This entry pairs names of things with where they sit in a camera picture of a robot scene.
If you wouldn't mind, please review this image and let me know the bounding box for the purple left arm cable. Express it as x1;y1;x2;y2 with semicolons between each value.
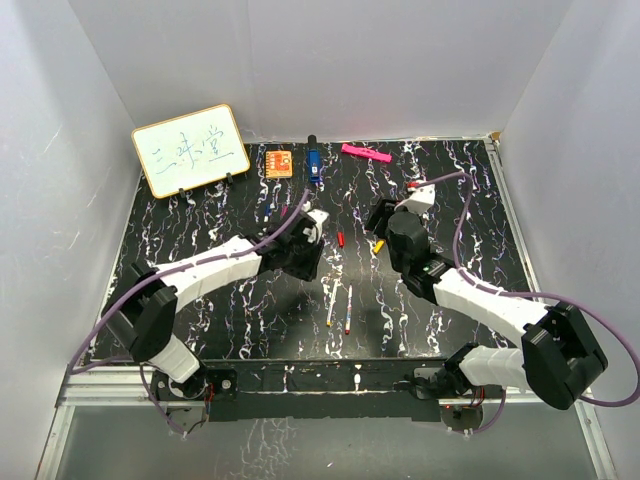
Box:
67;187;312;441

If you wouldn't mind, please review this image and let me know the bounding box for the pink plastic clip bar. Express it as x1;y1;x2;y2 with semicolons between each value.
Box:
341;144;392;164

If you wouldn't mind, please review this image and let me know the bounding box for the small yellow-framed whiteboard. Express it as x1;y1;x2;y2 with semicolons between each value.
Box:
131;104;251;199

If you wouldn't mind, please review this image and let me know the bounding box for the small orange notebook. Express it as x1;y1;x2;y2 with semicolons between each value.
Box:
265;150;293;179

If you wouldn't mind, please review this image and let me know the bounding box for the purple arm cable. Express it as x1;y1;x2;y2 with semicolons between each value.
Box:
67;187;312;441
414;171;640;436

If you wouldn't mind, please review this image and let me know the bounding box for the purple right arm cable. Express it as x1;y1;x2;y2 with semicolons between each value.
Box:
414;171;640;436

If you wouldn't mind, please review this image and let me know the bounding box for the blue marker pen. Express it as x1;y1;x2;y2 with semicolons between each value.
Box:
263;203;275;223

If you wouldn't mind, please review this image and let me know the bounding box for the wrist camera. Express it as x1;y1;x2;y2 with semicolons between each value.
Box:
395;184;436;216
303;209;329;244

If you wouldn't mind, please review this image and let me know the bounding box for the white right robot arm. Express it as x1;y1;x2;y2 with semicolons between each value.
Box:
365;198;608;410

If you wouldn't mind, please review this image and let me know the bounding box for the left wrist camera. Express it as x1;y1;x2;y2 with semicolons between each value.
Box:
303;209;329;244

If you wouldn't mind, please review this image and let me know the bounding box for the yellow marker pen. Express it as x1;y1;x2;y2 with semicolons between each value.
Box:
326;279;340;327

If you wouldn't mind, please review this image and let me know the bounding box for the blue stapler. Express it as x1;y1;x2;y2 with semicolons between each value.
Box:
307;135;322;184

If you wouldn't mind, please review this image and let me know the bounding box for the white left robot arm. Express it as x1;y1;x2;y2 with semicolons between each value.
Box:
104;209;329;399

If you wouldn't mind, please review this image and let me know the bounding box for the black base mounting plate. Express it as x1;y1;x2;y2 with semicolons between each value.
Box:
149;358;494;424

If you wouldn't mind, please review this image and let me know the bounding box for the yellow pen cap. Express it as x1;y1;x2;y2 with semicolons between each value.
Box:
373;240;385;255

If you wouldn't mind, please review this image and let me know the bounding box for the red marker pen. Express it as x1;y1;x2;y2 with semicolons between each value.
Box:
344;284;353;335

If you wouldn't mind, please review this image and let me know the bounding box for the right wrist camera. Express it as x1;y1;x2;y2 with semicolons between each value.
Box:
395;184;436;216

